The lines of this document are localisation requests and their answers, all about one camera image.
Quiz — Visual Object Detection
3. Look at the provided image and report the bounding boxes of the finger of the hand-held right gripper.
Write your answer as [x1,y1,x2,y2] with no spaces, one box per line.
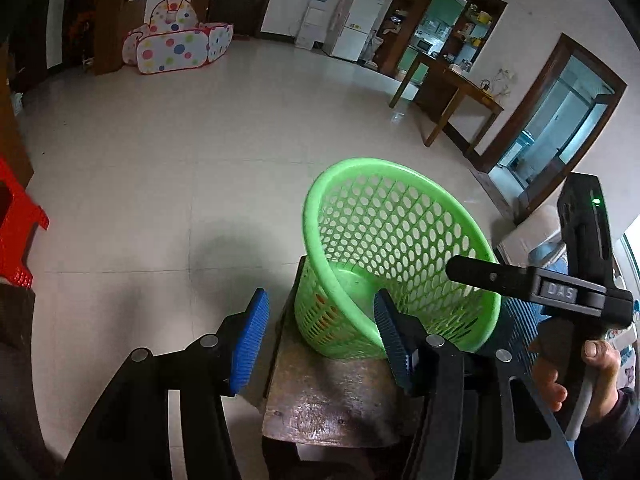
[445,254,541,309]

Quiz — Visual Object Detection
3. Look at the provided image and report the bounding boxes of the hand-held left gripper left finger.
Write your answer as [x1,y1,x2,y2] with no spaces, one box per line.
[59,288,271,480]

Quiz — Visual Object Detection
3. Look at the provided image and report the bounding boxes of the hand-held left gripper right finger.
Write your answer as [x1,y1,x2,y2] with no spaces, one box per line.
[372,289,585,480]

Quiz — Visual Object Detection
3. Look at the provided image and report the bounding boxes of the green plastic mesh basket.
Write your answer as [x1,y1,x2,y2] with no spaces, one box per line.
[294,158,502,361]

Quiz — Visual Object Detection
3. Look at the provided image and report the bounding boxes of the person's right forearm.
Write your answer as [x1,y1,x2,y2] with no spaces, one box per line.
[570,385,640,480]

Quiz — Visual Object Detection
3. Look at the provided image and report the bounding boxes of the person's right hand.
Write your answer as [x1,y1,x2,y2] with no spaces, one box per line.
[530,320,624,429]

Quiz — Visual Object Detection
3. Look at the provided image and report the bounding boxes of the blue mat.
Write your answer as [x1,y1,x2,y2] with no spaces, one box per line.
[492,297,548,363]

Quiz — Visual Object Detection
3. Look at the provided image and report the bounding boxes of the worn wooden stool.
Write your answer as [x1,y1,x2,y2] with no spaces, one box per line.
[261,255,431,480]

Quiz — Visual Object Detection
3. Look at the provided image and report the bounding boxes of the light blue cabinet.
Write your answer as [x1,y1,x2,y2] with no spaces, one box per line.
[499,130,537,170]

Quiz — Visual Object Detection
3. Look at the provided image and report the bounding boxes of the dark wooden table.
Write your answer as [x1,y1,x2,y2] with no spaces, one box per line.
[388,52,506,149]

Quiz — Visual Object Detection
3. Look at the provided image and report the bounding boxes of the red plastic stool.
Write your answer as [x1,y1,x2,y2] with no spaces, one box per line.
[0,155,51,289]

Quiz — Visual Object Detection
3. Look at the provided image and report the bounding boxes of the white refrigerator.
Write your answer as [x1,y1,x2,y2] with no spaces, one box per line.
[322,0,389,64]

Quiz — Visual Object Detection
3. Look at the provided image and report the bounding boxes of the white water dispenser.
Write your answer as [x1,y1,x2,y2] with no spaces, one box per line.
[295,2,329,51]

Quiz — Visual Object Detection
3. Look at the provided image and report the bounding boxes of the polka dot play tent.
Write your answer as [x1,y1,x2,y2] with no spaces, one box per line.
[122,0,235,76]

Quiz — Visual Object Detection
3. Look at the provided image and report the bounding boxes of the wooden display shelf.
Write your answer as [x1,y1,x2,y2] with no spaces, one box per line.
[65,0,157,77]

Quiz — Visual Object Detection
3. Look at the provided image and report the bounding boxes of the wooden door frame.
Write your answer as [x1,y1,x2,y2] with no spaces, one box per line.
[466,33,629,213]

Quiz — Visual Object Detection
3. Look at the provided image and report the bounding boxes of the wooden kitchen shelf frame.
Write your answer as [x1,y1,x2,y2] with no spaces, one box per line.
[372,0,509,82]

